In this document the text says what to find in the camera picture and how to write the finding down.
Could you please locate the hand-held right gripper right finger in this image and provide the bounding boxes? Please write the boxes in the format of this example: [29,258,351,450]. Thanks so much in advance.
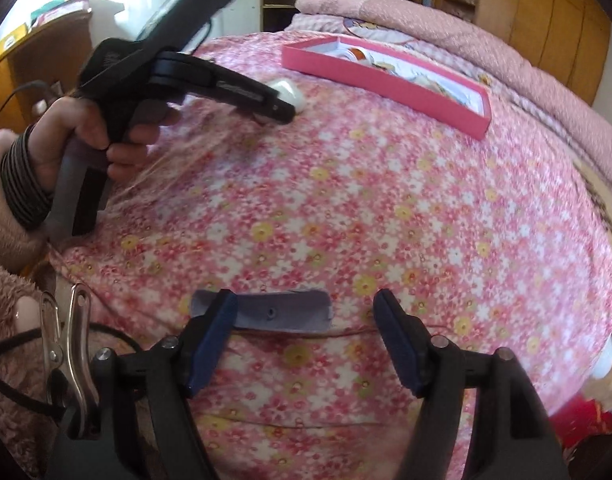
[373,287,569,480]

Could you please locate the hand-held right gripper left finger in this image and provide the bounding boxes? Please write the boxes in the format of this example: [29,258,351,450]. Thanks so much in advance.
[46,289,239,480]

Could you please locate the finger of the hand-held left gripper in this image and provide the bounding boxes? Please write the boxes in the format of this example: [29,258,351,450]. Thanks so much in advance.
[186,57,297,125]

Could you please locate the light blue plastic object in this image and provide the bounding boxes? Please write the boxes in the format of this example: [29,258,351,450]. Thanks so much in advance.
[191,287,333,334]

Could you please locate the pink shallow cardboard box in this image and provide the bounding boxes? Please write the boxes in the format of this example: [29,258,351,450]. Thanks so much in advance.
[281,35,493,141]

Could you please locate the person's left forearm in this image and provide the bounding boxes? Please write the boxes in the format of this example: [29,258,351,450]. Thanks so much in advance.
[0,127,54,272]

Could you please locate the person's left hand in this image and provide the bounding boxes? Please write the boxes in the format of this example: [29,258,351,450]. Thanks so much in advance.
[30,96,182,186]

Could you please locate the white cabinet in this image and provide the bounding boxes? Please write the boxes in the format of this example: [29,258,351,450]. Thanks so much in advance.
[210,0,307,37]

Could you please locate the wooden desk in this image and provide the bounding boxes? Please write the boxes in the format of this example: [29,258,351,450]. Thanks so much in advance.
[0,7,93,133]

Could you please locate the large metal spring clip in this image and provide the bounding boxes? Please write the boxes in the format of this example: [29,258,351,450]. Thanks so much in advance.
[38,284,101,437]

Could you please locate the pink floral bedsheet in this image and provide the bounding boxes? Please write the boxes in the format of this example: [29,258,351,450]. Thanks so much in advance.
[16,30,612,480]

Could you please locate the dark elastic wristbands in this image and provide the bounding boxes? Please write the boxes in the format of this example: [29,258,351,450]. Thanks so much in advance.
[0,124,54,232]

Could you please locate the person's pink fleece jacket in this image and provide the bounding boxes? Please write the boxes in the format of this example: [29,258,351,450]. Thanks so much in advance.
[0,255,67,480]

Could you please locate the pink folded quilt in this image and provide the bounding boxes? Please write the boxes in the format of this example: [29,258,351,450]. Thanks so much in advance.
[292,0,612,191]

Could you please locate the wooden wardrobe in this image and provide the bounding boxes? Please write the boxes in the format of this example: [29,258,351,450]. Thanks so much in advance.
[421,0,612,107]

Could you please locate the black braided cable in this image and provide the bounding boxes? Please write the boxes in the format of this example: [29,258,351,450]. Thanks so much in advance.
[0,327,143,417]

